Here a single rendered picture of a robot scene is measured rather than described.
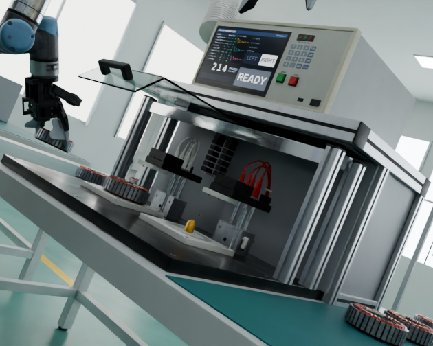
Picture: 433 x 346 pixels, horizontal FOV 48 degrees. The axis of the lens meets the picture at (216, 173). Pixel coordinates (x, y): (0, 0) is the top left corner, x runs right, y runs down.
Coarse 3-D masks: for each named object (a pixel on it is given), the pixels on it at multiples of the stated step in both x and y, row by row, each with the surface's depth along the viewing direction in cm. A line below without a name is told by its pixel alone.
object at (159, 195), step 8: (160, 192) 128; (152, 200) 129; (160, 200) 127; (168, 200) 125; (176, 200) 125; (168, 208) 124; (176, 208) 126; (184, 208) 128; (168, 216) 124; (176, 216) 126
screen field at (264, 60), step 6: (246, 54) 123; (252, 54) 122; (258, 54) 121; (264, 54) 120; (246, 60) 123; (252, 60) 122; (258, 60) 120; (264, 60) 119; (270, 60) 118; (270, 66) 117
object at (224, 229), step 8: (224, 224) 111; (232, 224) 113; (216, 232) 112; (224, 232) 111; (232, 232) 109; (240, 232) 108; (248, 232) 109; (216, 240) 111; (224, 240) 110; (240, 240) 108; (248, 240) 110; (232, 248) 108; (240, 248) 109; (248, 248) 111
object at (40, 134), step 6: (36, 132) 139; (42, 132) 137; (48, 132) 137; (36, 138) 139; (42, 138) 137; (48, 138) 137; (54, 144) 138; (60, 144) 138; (72, 144) 142; (66, 150) 140
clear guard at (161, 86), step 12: (96, 72) 116; (120, 72) 113; (132, 72) 111; (108, 84) 107; (120, 84) 105; (132, 84) 104; (144, 84) 102; (156, 84) 117; (168, 84) 109; (168, 96) 128; (180, 96) 119; (192, 96) 112; (192, 108) 132; (204, 108) 123; (216, 108) 118; (228, 120) 126
